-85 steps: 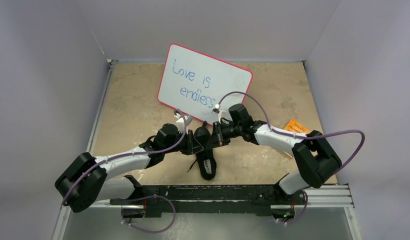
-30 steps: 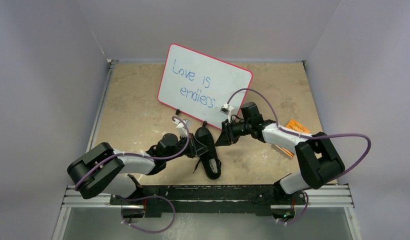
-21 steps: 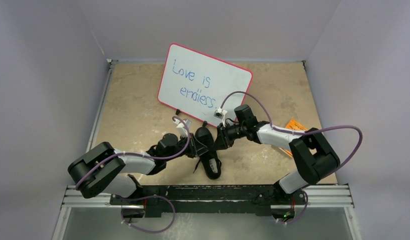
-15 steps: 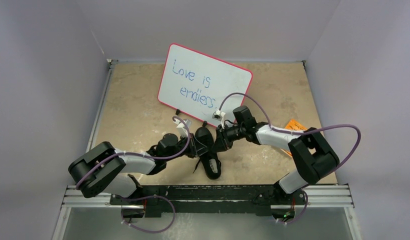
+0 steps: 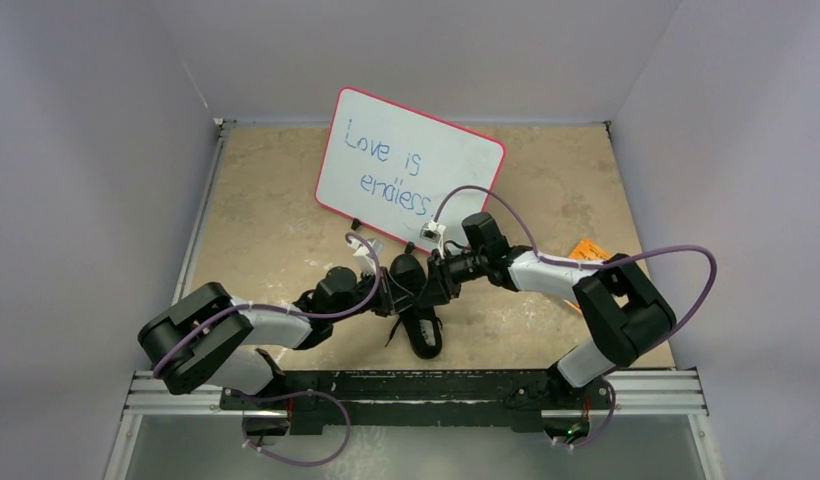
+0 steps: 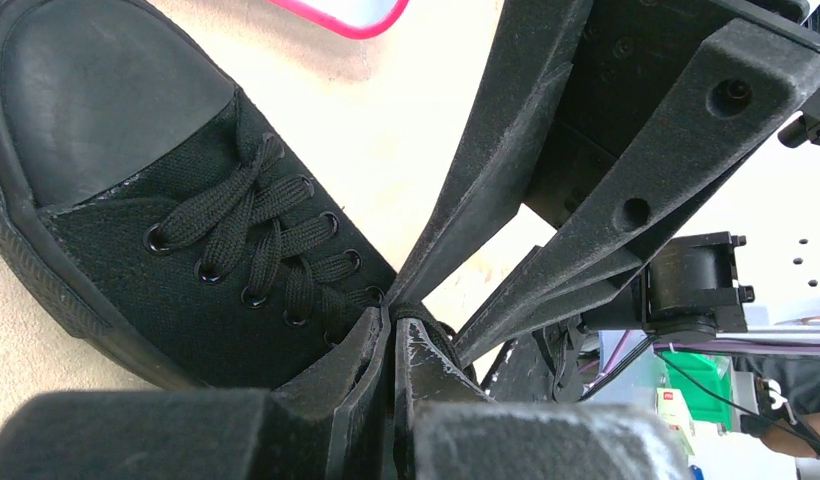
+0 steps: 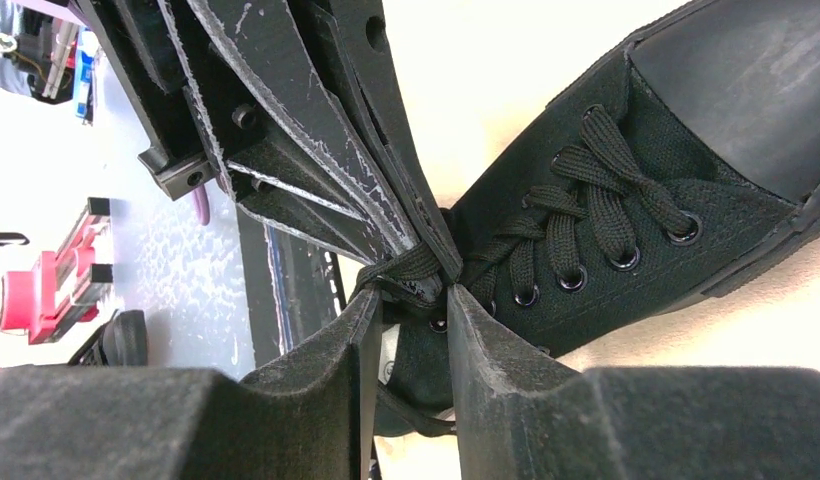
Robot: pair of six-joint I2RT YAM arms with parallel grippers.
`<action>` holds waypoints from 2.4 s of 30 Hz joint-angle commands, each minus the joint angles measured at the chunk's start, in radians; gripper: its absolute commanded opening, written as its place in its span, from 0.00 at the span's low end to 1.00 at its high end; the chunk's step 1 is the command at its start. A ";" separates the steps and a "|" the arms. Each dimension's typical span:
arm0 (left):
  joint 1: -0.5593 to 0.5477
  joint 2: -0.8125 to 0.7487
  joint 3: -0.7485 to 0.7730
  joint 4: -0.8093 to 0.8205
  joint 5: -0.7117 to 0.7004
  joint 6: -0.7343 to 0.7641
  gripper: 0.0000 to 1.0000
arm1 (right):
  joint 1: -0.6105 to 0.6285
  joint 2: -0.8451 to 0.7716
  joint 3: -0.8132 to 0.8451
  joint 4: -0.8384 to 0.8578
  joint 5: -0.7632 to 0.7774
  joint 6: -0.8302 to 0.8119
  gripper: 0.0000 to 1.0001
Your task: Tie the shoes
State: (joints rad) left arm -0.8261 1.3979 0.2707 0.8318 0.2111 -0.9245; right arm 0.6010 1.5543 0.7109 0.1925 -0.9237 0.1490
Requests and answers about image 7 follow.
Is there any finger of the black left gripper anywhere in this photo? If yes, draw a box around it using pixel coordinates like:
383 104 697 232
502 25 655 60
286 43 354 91
303 1 462 282

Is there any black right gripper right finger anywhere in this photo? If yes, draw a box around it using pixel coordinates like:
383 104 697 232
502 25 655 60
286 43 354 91
447 285 820 479

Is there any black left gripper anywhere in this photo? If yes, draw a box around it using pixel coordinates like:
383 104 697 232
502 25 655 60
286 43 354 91
73 0 423 264

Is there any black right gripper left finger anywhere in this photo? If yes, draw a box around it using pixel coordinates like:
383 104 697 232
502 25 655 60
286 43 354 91
0 288 382 479

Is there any black shoe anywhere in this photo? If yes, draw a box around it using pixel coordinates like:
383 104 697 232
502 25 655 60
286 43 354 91
373 0 820 439

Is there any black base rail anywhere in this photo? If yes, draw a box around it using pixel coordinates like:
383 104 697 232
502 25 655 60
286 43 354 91
237 211 346 366

